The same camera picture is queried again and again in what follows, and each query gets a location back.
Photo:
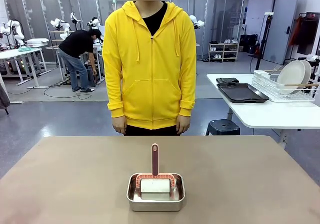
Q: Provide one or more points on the person's left forearm yellow sleeve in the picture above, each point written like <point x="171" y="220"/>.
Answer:
<point x="186" y="101"/>

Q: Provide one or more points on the white cutlery holder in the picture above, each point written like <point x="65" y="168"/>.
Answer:
<point x="261" y="75"/>

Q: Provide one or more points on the black cart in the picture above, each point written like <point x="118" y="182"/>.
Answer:
<point x="315" y="64"/>

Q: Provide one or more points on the black bags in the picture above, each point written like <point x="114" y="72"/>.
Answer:
<point x="248" y="43"/>

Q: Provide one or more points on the white side table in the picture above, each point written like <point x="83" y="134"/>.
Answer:
<point x="262" y="114"/>

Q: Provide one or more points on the white tissue pack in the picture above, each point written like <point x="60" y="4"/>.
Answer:
<point x="312" y="57"/>

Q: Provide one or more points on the rectangular metal container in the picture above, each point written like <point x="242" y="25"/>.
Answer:
<point x="155" y="206"/>

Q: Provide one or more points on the person in black shirt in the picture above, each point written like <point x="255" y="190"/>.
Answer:
<point x="75" y="47"/>

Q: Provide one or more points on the grey door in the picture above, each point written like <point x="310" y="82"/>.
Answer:
<point x="280" y="29"/>

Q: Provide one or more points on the person's left hand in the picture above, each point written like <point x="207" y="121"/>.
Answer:
<point x="182" y="124"/>

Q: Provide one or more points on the person's right hand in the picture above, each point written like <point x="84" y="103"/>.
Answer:
<point x="119" y="125"/>

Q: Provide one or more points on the folded dark grey cloth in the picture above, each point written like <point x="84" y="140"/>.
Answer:
<point x="226" y="80"/>

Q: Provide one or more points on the dark blue stool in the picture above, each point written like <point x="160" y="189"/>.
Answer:
<point x="222" y="126"/>

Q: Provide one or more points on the white flat box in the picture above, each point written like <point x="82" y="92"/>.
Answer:
<point x="36" y="42"/>

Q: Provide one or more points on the white background work table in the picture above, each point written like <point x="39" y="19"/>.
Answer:
<point x="15" y="53"/>

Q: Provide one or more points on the black clothes rack with garments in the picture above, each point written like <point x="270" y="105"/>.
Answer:
<point x="306" y="34"/>

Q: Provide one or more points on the white round plate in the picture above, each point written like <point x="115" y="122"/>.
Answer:
<point x="291" y="76"/>
<point x="308" y="71"/>

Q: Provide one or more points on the person in yellow hoodie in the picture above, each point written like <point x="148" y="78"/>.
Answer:
<point x="150" y="59"/>

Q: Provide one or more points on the pink maroon lint roller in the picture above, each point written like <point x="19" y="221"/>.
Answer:
<point x="155" y="159"/>

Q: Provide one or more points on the green cloth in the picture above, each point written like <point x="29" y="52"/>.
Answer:
<point x="25" y="50"/>

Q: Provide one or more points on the white shoe rack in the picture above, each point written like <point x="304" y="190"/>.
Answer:
<point x="223" y="50"/>

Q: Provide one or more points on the person's right forearm yellow sleeve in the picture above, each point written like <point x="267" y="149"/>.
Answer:
<point x="116" y="101"/>

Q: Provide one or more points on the dark grey hanging cloth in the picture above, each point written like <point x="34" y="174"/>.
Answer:
<point x="3" y="96"/>

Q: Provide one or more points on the grey plastic stool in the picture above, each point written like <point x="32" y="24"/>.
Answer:
<point x="91" y="80"/>

